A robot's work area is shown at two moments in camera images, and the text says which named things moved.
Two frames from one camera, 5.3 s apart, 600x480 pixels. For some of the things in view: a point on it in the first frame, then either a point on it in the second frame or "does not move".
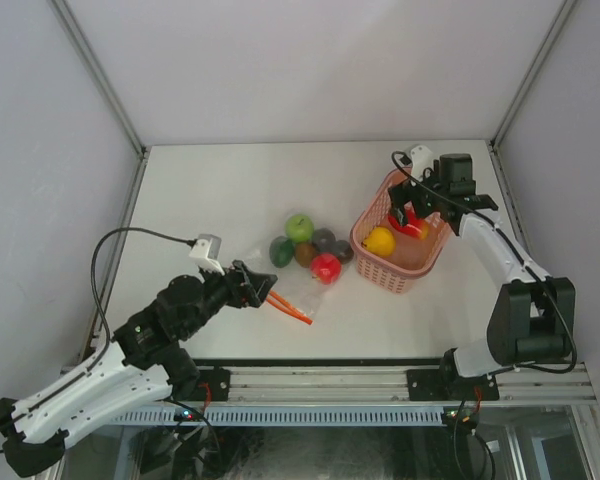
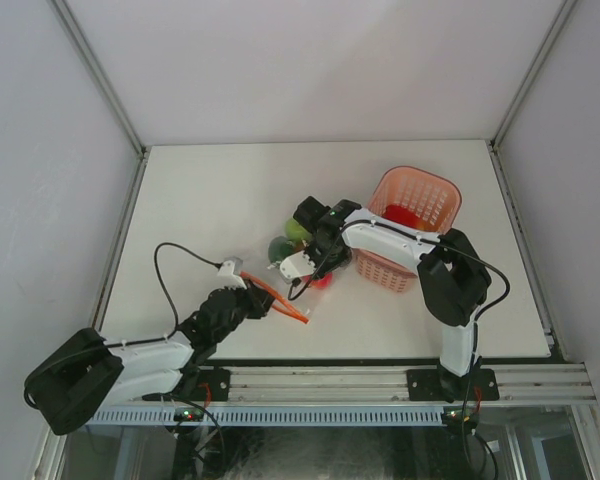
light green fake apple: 299,228 does not move
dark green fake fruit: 281,249 does not move
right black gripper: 404,193 → 321,269
